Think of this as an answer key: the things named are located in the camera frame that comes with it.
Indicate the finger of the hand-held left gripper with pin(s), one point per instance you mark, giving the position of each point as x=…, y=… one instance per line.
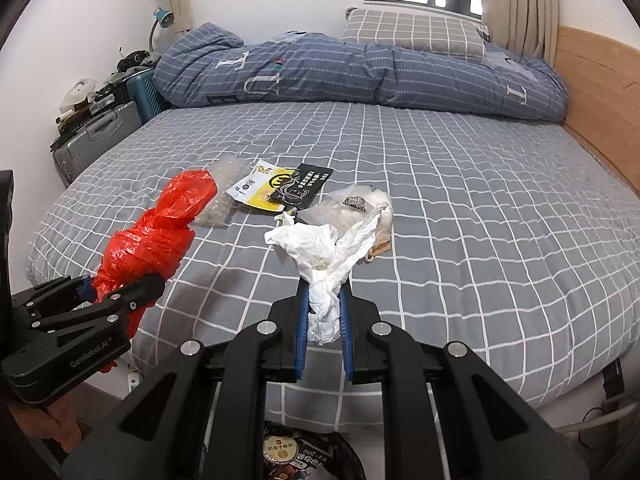
x=125, y=300
x=50, y=297

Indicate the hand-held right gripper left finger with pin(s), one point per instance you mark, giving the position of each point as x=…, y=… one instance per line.
x=301, y=330

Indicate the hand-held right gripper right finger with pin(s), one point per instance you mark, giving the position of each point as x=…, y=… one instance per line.
x=346, y=335

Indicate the red plastic bag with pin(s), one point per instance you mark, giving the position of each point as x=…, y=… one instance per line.
x=145, y=240

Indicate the white tissue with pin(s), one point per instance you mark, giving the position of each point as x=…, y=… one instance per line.
x=310, y=250

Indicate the yogurt cup with yellow lid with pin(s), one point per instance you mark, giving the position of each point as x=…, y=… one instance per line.
x=280, y=452

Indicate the black trash bin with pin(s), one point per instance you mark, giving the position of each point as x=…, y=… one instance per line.
x=345, y=460

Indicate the clear bag with white pouch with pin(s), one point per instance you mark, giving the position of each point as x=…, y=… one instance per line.
x=350, y=205

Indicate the brown cookie box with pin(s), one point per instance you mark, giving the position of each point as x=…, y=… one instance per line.
x=312, y=462

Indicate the yellow and silver snack packet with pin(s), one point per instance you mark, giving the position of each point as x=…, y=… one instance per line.
x=260, y=185

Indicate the person's left hand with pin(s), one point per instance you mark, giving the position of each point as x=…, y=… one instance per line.
x=55, y=422

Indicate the white power strip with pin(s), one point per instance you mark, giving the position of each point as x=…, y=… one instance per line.
x=135, y=380

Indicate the black printed packet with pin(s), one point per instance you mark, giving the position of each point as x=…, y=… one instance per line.
x=305, y=180

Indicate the grey checked bed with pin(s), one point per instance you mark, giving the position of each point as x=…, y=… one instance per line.
x=450, y=210

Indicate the grey suitcase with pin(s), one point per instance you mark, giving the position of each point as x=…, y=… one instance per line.
x=95, y=140

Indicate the white round object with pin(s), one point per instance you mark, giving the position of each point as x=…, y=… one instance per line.
x=80, y=92

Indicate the teal suitcase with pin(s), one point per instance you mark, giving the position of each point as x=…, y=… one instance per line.
x=142, y=92

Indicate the dark clutter pile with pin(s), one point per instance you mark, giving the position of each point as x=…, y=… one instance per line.
x=110, y=90

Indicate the blue striped duvet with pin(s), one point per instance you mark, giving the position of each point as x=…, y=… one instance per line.
x=350, y=70

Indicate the teal desk lamp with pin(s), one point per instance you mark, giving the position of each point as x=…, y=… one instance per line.
x=162, y=17

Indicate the grey checked pillow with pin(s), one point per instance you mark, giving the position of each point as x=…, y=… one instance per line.
x=410, y=32

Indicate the wooden headboard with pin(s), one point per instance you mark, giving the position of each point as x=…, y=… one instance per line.
x=600, y=85

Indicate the wide beige curtain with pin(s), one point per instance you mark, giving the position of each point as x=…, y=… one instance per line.
x=520, y=5

